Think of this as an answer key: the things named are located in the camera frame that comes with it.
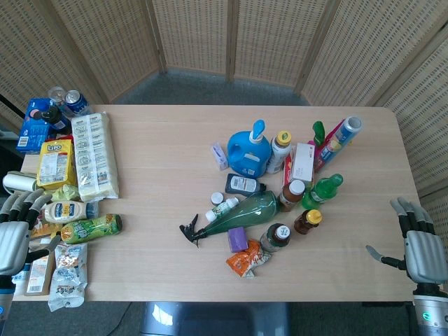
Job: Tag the yellow biscuit package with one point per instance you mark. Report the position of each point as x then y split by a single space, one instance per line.
56 164

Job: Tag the small lavender box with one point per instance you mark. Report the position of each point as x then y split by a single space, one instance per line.
220 156

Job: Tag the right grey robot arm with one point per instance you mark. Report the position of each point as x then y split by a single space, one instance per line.
430 315

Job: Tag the light green bag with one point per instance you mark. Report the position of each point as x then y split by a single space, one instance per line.
66 192

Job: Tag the blue detergent jug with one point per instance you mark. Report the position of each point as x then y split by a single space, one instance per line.
248 154

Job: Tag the red white box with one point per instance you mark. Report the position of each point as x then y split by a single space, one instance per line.
287 168

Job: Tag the purple box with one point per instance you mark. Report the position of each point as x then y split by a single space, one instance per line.
238 239

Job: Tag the honey bottle yellow cap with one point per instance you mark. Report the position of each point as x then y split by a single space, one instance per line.
307 222

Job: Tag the orange snack packet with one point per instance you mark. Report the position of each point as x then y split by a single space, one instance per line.
245 260

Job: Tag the dark bottle black cap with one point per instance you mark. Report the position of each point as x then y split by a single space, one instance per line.
56 119

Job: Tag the white carton box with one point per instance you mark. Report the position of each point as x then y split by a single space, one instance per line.
302 162

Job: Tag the dark grey squeeze bottle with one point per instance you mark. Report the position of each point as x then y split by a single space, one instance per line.
243 183

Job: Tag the woven bamboo folding screen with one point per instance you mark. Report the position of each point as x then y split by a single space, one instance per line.
196 35

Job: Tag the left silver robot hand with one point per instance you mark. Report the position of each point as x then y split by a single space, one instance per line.
12 241

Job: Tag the white cracker pack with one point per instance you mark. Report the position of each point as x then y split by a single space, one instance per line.
94 157

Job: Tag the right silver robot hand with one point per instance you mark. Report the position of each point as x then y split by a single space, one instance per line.
421 252

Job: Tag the brown tea bottle white cap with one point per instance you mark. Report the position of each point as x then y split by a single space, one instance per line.
290 194

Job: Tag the green drink bottle lying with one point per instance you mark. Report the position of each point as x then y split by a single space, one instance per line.
91 229

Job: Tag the small white green bottle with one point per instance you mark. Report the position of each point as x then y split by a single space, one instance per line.
220 209

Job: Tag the white lint roller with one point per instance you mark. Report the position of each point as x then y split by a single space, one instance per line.
19 182

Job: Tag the white bottle yellow cap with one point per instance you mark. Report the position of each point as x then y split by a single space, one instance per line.
278 154

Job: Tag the green label tea bottle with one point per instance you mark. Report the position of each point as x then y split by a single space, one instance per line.
276 238

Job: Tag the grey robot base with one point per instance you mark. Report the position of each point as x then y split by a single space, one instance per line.
210 320

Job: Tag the green spray bottle black trigger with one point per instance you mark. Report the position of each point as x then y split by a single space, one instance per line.
252 210

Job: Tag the blue cookie box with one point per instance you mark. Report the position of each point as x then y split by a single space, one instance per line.
31 129

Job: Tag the red pink long box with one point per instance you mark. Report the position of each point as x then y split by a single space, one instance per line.
320 161

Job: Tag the orange yellow packet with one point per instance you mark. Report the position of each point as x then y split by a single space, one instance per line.
45 231

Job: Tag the beige orange labelled package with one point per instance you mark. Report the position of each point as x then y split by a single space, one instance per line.
38 276

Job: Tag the small jar silver lid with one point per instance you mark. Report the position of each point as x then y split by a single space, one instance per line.
216 199

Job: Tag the white nut snack bag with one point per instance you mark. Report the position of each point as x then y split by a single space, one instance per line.
70 273

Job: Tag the blue drink can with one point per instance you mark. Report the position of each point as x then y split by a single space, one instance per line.
76 103

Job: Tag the green soda bottle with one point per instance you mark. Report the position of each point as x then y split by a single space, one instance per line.
320 192

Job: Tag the white packet red print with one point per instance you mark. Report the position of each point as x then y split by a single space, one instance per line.
21 277

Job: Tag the mayonnaise squeeze bottle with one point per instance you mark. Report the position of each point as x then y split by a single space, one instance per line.
66 211

